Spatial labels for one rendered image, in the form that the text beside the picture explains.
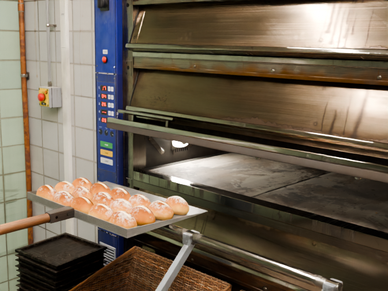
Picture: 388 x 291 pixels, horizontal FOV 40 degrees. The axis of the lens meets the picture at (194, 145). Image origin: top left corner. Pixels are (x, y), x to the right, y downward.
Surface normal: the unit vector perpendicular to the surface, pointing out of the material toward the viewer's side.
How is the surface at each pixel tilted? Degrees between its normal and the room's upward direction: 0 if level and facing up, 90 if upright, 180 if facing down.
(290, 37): 70
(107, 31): 90
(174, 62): 90
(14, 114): 90
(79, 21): 90
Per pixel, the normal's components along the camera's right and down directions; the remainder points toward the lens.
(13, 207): 0.73, 0.15
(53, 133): -0.69, 0.12
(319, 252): -0.64, -0.22
